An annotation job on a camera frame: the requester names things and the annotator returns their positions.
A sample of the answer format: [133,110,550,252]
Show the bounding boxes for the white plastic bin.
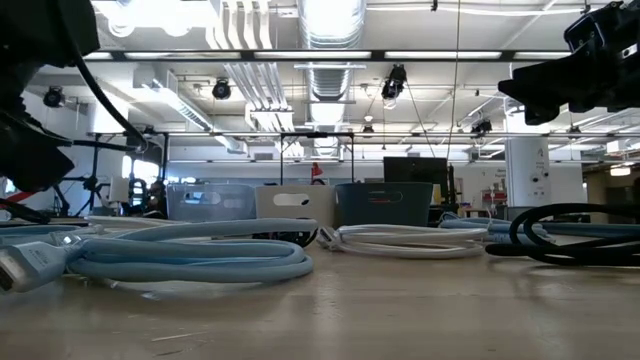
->
[254,185,337,229]

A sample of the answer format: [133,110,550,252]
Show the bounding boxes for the white cable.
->
[316,223,490,260]
[84,214,189,227]

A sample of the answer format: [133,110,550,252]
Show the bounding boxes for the black metal frame stand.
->
[278,131,356,186]

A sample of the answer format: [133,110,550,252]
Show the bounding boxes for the black tripod stand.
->
[52,132,119,217]

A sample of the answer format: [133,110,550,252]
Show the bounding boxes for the grey plastic bin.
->
[165,182,258,223]

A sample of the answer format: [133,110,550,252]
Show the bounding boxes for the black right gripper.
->
[498,0,640,126]

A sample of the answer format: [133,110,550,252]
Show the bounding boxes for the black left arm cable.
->
[69,49,150,151]

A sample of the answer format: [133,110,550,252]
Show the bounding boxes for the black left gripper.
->
[0,0,101,194]

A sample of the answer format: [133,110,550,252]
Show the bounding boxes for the black computer monitor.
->
[382,156,450,185]

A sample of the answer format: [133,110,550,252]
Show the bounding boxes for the white round pillar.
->
[504,137,552,209]

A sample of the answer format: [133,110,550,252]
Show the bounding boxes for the light blue cable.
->
[0,223,109,249]
[0,218,320,295]
[438,212,640,247]

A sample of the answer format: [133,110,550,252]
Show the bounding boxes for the black overhead light beam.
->
[82,48,574,63]

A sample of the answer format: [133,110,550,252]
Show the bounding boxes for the dark blue plastic bin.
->
[334,181,434,228]

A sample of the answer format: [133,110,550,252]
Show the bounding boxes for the person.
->
[146,179,169,220]

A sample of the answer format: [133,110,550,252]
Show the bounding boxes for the silver ventilation duct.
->
[295,0,368,104]

